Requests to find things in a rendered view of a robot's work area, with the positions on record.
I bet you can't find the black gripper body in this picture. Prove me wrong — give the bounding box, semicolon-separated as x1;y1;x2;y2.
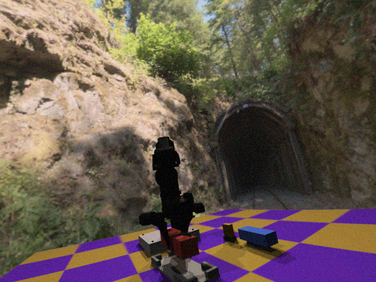
139;187;205;226

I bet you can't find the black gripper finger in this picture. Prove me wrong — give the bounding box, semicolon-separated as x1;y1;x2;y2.
179;216;195;233
153;222;170;248

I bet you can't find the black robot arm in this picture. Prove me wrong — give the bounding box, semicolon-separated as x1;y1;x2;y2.
152;136;194;231

